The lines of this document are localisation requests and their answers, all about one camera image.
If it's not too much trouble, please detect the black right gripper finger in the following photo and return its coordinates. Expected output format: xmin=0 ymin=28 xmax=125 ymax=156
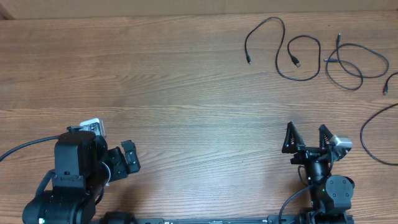
xmin=318 ymin=124 xmax=333 ymax=149
xmin=282 ymin=121 xmax=305 ymax=154

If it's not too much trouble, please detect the black USB cable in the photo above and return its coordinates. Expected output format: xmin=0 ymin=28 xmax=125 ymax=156
xmin=244 ymin=16 xmax=322 ymax=82
xmin=359 ymin=71 xmax=398 ymax=166
xmin=323 ymin=32 xmax=391 ymax=91

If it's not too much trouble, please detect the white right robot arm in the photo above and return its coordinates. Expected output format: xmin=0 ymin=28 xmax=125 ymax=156
xmin=277 ymin=122 xmax=355 ymax=223

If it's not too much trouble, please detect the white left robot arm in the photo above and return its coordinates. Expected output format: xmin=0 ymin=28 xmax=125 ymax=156
xmin=22 ymin=131 xmax=141 ymax=223

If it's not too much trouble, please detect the brown cardboard back panel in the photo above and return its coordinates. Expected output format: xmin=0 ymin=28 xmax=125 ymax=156
xmin=1 ymin=0 xmax=397 ymax=19

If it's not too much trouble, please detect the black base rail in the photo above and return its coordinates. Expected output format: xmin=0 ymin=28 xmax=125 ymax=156
xmin=91 ymin=212 xmax=354 ymax=224

